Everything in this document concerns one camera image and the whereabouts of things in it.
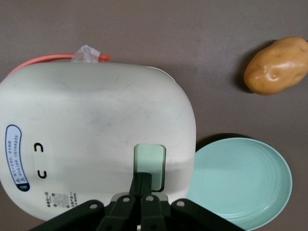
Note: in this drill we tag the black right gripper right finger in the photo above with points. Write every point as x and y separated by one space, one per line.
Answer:
163 217

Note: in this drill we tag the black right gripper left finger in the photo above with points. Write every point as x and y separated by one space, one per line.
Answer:
113 216

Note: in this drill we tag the pale green round plate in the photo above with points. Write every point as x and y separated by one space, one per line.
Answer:
238 183

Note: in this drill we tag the white rice cooker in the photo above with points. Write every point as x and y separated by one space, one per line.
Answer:
96 115

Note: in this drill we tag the brown table mat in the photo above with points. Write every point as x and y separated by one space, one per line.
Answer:
154 26

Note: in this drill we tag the brown potato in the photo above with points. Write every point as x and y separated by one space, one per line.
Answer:
276 66

